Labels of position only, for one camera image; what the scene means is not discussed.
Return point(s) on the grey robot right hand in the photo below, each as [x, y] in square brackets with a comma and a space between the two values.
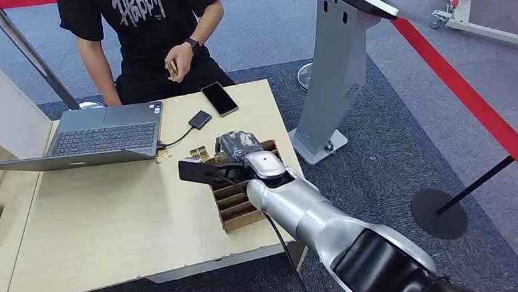
[237, 145]

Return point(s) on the person's left hand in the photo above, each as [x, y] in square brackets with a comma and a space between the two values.
[182, 60]

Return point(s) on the gold card stack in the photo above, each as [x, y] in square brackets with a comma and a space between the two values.
[172, 69]

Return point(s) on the gold patterned card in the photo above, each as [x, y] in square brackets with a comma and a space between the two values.
[220, 157]

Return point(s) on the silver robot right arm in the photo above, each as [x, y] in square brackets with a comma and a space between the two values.
[316, 217]

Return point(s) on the small black card reader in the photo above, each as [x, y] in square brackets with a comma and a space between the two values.
[200, 120]

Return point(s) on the person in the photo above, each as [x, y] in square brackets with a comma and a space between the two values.
[146, 31]

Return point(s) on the single gold card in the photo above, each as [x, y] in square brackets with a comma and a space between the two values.
[163, 156]

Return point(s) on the black wristwatch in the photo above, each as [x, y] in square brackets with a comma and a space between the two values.
[192, 45]

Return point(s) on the gold cards pile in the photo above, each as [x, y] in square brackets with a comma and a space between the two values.
[199, 153]

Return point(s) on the black smartphone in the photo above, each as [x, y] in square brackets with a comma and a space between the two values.
[219, 98]

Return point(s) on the brown slotted cardboard box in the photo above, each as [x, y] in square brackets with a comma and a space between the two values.
[238, 208]

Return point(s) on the grey open laptop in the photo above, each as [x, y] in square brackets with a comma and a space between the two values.
[103, 137]

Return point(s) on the grey kiosk with screen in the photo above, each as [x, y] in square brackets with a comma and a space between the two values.
[335, 70]

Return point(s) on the grey desk underframe beam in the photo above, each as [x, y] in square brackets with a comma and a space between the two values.
[212, 266]

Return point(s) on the wooden desk leg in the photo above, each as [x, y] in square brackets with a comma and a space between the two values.
[298, 254]

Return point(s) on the dark slanted pole with base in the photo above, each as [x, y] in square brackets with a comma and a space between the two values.
[28, 55]

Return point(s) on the white cabinet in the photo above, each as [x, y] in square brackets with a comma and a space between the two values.
[4, 109]

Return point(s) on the black stanchion with round base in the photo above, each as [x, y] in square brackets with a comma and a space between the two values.
[438, 215]

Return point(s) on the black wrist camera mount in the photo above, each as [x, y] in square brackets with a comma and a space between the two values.
[194, 170]

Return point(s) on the round silver base plate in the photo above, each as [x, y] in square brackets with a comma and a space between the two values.
[304, 77]

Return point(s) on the white wheeled frame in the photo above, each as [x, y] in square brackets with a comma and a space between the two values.
[469, 18]

